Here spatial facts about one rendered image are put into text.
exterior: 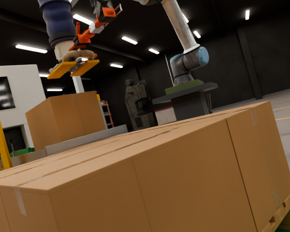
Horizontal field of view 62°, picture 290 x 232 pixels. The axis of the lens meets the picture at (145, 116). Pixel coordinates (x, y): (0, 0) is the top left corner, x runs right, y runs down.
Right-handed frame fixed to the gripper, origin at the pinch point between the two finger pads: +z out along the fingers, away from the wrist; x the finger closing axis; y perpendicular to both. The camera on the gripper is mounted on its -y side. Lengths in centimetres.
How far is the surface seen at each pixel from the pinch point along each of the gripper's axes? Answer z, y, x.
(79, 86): -37, 353, -139
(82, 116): 48, 67, 0
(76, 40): 0.2, 33.7, 5.0
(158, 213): 83, -68, 50
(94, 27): 2.0, 10.4, 3.6
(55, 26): -18, 52, 9
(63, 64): 13.0, 42.4, 14.8
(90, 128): 58, 68, -4
